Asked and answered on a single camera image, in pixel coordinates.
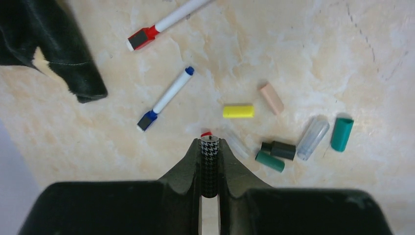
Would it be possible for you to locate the teal pen cap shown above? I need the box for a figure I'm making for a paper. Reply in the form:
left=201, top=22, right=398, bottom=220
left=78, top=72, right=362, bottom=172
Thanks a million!
left=330, top=117, right=354, bottom=152

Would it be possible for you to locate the pink pen cap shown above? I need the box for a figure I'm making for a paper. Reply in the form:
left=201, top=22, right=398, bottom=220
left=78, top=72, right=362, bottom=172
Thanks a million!
left=259, top=83, right=284, bottom=115

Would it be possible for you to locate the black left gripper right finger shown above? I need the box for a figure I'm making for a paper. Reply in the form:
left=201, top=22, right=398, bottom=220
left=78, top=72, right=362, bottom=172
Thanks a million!
left=218, top=139, right=392, bottom=235

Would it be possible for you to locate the yellow pen cap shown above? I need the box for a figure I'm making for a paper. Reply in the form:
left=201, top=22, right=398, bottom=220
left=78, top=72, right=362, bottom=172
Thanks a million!
left=223, top=104, right=255, bottom=118

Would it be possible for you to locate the black pen cap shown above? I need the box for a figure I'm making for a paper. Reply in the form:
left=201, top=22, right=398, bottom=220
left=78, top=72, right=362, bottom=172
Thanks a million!
left=260, top=141, right=296, bottom=161

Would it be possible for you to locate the clear pen cap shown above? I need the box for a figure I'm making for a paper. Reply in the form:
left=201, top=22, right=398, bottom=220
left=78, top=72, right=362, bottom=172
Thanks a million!
left=223, top=129, right=251, bottom=159
left=297, top=117, right=330, bottom=161

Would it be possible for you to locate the dark green pen cap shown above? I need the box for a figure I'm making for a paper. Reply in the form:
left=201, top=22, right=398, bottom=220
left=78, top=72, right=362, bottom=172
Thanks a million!
left=255, top=151, right=285, bottom=172

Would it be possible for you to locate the red pen cap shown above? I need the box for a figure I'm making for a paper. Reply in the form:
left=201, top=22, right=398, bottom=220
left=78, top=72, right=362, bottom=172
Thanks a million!
left=200, top=131, right=212, bottom=138

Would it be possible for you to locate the red capped white marker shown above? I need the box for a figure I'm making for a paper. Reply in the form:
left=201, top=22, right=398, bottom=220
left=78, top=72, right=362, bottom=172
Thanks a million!
left=126, top=0, right=209, bottom=51

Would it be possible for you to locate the black floral plush blanket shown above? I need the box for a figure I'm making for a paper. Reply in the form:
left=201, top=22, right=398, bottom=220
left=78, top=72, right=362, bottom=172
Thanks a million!
left=0, top=0, right=108, bottom=103

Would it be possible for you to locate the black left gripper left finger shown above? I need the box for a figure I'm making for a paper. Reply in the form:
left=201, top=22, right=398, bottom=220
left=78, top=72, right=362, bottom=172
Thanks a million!
left=19, top=139, right=201, bottom=235

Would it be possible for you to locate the houndstooth pen cap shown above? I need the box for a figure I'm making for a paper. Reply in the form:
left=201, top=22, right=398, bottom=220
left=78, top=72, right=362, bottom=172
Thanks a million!
left=201, top=135, right=219, bottom=198

